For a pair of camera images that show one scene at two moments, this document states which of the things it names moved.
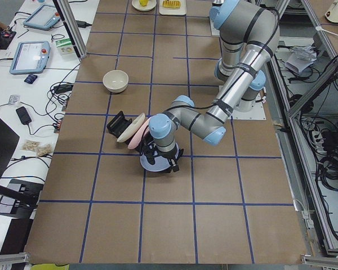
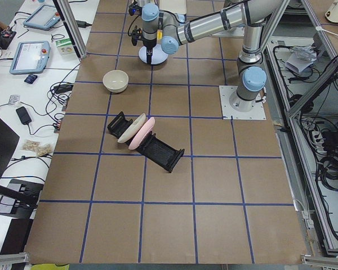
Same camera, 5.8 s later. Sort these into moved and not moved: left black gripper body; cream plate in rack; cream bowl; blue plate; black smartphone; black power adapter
Moved: left black gripper body; blue plate
Not moved: black power adapter; cream bowl; black smartphone; cream plate in rack
